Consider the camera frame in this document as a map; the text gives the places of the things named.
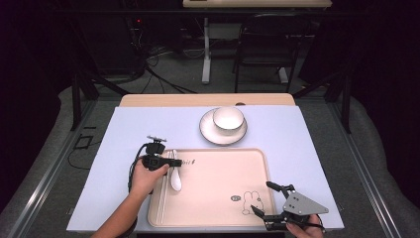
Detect black metal stand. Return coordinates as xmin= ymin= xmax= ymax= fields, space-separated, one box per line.
xmin=69 ymin=69 xmax=131 ymax=132
xmin=292 ymin=69 xmax=353 ymax=135

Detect dark cabinet with red light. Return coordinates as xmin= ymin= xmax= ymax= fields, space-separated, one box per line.
xmin=74 ymin=12 xmax=147 ymax=75

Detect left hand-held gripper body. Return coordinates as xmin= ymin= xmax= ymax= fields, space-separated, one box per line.
xmin=142 ymin=135 xmax=173 ymax=172

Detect pale desk with white legs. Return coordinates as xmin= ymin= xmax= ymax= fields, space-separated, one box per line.
xmin=182 ymin=0 xmax=333 ymax=85

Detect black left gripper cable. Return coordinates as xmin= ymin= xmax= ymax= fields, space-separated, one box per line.
xmin=127 ymin=143 xmax=149 ymax=193

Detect beige plastic tray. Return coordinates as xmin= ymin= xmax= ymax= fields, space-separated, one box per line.
xmin=147 ymin=147 xmax=277 ymax=229

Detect white ribbed bowl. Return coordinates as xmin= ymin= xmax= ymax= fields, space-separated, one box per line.
xmin=211 ymin=105 xmax=246 ymax=137

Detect pale blue table mat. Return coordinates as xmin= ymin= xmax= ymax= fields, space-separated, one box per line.
xmin=65 ymin=105 xmax=346 ymax=233

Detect white chopstick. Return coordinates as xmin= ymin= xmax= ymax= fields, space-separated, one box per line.
xmin=157 ymin=151 xmax=173 ymax=226
xmin=155 ymin=151 xmax=170 ymax=226

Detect white ceramic spoon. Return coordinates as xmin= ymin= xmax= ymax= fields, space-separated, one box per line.
xmin=167 ymin=149 xmax=183 ymax=192

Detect aluminium floor rail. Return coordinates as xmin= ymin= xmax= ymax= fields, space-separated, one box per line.
xmin=326 ymin=98 xmax=402 ymax=238
xmin=6 ymin=98 xmax=97 ymax=238

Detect person's right hand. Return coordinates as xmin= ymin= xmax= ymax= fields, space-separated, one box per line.
xmin=285 ymin=213 xmax=327 ymax=238

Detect black chair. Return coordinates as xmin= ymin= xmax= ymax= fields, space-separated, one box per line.
xmin=232 ymin=12 xmax=312 ymax=94

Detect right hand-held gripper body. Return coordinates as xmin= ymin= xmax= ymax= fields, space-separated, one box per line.
xmin=263 ymin=183 xmax=331 ymax=232

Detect black floor cables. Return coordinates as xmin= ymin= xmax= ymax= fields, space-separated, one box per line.
xmin=142 ymin=45 xmax=200 ymax=95

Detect thin black floor cable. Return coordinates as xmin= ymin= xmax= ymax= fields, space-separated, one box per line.
xmin=66 ymin=141 xmax=102 ymax=172

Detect white plate with dark rim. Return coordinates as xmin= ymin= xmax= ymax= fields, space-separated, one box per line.
xmin=198 ymin=107 xmax=249 ymax=147

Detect person's left hand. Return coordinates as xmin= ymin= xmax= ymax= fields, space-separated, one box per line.
xmin=130 ymin=164 xmax=170 ymax=200

